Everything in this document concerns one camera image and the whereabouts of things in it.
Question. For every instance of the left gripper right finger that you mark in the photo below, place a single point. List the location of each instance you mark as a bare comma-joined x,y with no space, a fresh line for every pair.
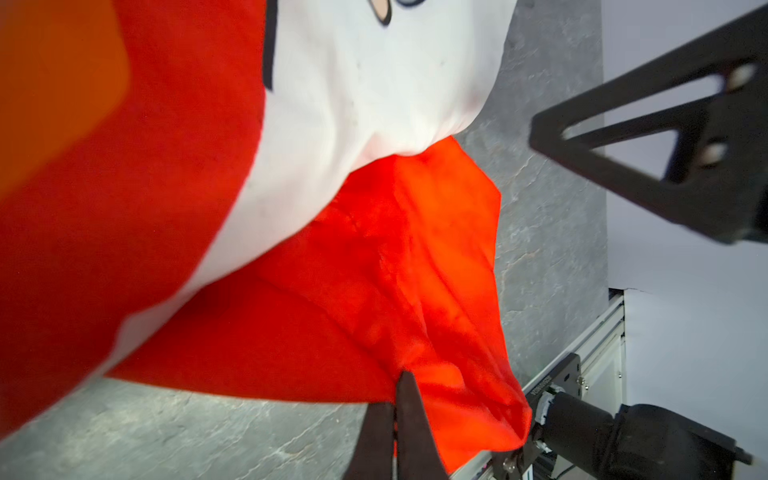
417,454

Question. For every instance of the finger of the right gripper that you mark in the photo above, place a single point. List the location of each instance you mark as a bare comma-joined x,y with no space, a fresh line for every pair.
660,138

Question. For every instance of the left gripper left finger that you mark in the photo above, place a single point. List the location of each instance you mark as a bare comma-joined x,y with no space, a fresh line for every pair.
373,454

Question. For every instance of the colourful red white kids jacket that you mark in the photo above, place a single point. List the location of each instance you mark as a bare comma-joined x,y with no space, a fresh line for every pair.
254,199

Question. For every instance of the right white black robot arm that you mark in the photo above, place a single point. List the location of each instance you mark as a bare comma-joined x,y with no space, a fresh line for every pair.
638,442

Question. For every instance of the aluminium front rail frame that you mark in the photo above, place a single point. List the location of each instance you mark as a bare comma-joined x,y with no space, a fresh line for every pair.
599,379

